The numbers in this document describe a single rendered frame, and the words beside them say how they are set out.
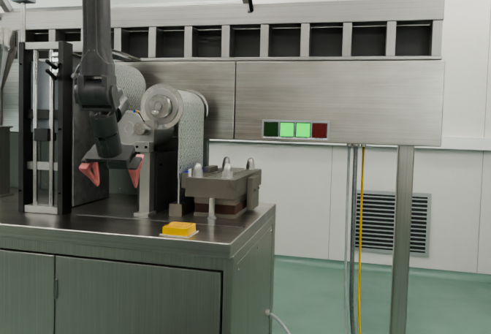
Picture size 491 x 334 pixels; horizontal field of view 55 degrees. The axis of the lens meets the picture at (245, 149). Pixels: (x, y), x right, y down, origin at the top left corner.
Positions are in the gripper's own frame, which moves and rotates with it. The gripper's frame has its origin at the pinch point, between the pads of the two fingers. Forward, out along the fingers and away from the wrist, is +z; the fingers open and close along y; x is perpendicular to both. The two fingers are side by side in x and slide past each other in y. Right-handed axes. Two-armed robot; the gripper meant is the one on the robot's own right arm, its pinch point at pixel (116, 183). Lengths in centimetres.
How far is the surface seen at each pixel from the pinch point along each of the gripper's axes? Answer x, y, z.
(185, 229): -0.9, -15.8, 14.9
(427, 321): -111, -132, 184
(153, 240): 1.8, -7.6, 16.8
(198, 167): -29.7, -13.8, 15.3
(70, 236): -0.8, 16.6, 19.5
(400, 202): -58, -86, 48
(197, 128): -53, -9, 15
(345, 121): -62, -62, 15
